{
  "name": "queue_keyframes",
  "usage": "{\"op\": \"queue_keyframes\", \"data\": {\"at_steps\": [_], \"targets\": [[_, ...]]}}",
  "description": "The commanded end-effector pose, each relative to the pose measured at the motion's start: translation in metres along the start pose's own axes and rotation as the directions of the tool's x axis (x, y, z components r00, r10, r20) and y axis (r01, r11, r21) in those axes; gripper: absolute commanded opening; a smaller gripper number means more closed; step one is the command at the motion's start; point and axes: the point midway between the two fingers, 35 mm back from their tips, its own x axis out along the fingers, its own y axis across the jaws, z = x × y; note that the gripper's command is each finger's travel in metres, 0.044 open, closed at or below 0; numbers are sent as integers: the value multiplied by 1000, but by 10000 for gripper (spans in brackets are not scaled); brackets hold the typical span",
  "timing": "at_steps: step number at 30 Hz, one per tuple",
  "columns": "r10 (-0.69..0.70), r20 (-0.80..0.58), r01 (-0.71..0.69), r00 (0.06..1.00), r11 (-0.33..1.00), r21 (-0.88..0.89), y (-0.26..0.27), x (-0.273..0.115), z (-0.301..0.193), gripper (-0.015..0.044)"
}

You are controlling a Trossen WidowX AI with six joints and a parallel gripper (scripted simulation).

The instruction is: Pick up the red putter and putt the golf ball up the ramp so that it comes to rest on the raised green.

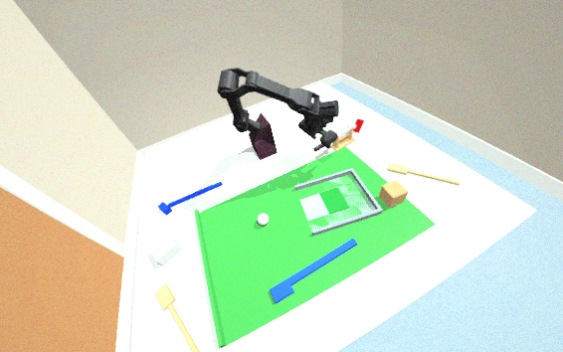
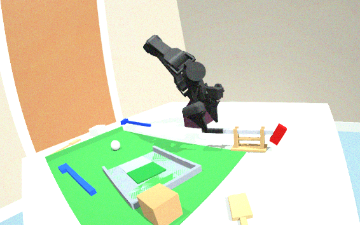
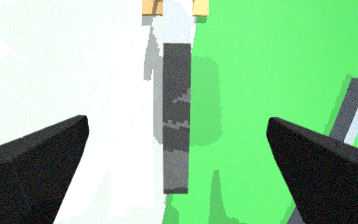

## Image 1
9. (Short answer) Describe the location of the green flat mat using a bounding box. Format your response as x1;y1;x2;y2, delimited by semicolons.
200;146;435;345

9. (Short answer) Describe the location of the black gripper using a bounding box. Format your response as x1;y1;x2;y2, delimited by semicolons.
298;117;338;149

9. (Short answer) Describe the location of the white golf ball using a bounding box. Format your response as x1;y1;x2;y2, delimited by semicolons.
257;214;269;226

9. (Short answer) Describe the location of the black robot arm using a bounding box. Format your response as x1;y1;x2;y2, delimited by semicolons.
217;68;339;136

